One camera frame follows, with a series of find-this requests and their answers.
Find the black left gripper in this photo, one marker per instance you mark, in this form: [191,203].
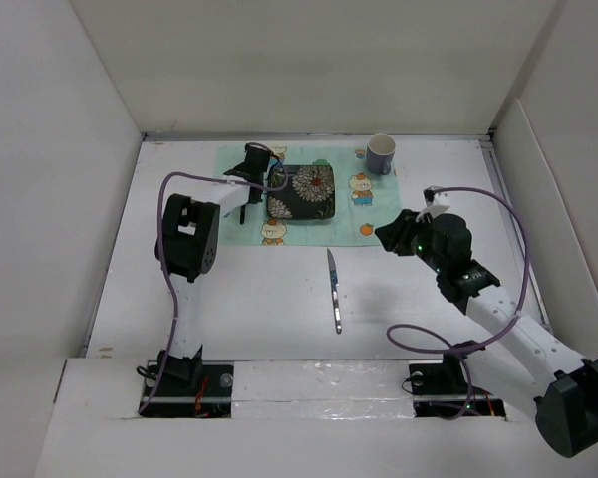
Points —
[255,200]

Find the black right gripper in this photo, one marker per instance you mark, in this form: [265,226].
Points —
[399,230]

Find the dark floral rectangular plate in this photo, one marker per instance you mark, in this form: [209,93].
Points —
[303,193]

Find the green cartoon print cloth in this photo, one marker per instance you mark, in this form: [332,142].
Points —
[364,202]

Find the purple ceramic mug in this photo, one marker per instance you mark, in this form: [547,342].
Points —
[380,153]

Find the steel knife patterned handle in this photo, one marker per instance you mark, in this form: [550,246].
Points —
[334,291]

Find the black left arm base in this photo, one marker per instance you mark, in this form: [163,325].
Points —
[189,388]

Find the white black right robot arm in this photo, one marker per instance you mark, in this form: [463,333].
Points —
[521,362]

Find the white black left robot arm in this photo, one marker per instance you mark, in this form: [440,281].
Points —
[187,245]

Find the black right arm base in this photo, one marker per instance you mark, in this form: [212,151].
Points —
[438,389]

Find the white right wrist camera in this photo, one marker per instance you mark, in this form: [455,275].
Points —
[437,203]

